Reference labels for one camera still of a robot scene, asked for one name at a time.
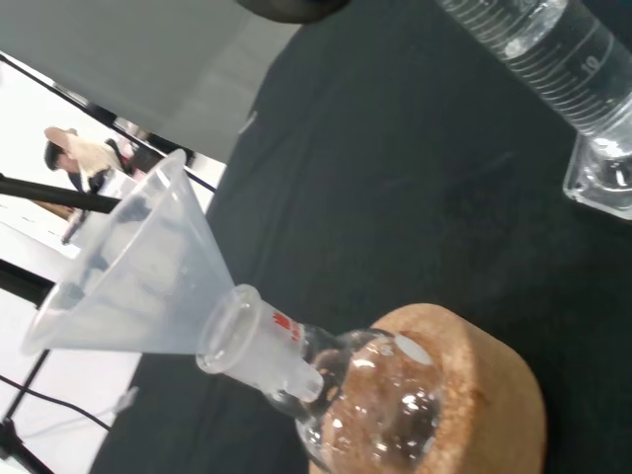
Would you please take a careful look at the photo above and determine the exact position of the clear round-bottom flask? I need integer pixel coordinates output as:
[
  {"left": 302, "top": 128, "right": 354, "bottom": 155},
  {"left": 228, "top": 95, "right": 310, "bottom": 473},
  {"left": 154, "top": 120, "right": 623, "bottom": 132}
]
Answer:
[{"left": 196, "top": 283, "right": 445, "bottom": 474}]

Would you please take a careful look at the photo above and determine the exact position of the black tripod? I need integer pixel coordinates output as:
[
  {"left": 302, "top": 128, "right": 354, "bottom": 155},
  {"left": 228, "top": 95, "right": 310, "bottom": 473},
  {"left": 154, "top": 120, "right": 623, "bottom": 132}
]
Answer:
[{"left": 0, "top": 172, "right": 122, "bottom": 474}]

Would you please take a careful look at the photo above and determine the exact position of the cork ring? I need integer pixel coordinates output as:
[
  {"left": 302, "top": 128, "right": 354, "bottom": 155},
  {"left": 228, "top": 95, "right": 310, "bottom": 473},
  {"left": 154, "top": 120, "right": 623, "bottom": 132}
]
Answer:
[{"left": 308, "top": 302, "right": 547, "bottom": 474}]

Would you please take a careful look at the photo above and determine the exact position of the translucent plastic funnel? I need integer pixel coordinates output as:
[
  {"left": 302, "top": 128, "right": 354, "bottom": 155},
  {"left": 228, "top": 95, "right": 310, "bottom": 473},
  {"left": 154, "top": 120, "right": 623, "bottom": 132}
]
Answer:
[{"left": 20, "top": 147, "right": 326, "bottom": 404}]

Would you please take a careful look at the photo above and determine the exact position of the person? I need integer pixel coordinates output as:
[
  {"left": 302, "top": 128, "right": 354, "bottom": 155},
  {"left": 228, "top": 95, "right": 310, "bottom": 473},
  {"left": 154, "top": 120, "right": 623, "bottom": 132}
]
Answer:
[{"left": 42, "top": 125, "right": 130, "bottom": 195}]

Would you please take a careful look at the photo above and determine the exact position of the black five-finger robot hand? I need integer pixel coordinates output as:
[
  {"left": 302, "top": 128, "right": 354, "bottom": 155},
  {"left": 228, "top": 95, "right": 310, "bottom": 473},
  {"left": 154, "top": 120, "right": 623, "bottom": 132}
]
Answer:
[{"left": 236, "top": 0, "right": 353, "bottom": 24}]

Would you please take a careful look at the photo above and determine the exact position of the black cloth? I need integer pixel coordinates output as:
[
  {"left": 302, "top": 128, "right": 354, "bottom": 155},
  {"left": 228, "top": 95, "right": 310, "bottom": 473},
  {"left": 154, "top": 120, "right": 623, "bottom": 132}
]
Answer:
[{"left": 91, "top": 0, "right": 632, "bottom": 474}]

